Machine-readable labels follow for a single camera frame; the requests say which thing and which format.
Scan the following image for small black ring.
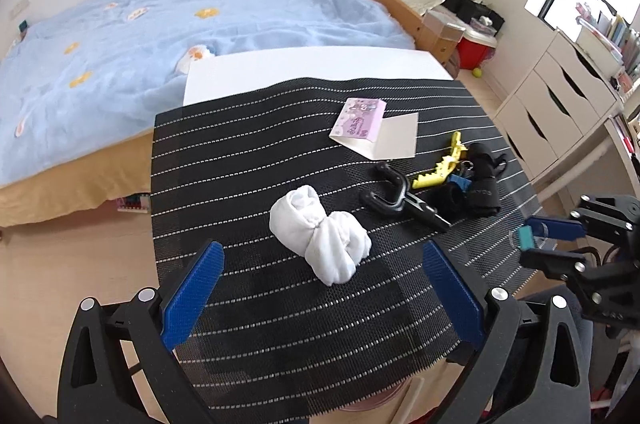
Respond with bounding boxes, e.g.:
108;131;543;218
431;184;468;220

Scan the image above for red cooler box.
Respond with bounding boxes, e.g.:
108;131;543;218
457;29;498;71

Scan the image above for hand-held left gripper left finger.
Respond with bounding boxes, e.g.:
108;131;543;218
57;240;226;424

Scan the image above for black T-handle tool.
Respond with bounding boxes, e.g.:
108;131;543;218
360;161;451;232

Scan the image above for bed with blue blanket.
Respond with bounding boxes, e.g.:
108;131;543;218
0;0;416;190

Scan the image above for wooden bed frame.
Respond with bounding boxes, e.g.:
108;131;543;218
305;0;458;65

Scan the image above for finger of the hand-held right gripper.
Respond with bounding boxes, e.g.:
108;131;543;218
527;193;640;240
519;247;609;306

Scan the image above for pink printed packet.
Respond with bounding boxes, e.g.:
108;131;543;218
329;98;387;141

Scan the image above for black striped table mat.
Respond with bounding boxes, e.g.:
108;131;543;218
150;78;546;420

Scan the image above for toy blocks box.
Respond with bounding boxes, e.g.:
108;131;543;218
116;194;151;212

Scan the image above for small teal tag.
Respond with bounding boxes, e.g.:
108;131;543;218
510;225;535;251

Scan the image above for yellow toothed plastic clip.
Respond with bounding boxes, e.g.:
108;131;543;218
411;131;468;190

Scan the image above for white folded card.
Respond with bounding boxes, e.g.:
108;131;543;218
330;111;419;160

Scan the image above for black storage bags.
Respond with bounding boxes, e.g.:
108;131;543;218
440;0;505;36

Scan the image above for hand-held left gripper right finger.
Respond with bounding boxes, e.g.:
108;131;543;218
422;240;593;424

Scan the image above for row of books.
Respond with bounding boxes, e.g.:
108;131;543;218
575;0;640;80

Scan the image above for white drawer cabinet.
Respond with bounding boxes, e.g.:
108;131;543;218
492;29;626;185

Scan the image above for white rolled cloth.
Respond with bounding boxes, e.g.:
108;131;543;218
269;185;373;287

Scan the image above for tan bed base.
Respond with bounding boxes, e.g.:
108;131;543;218
0;131;153;227

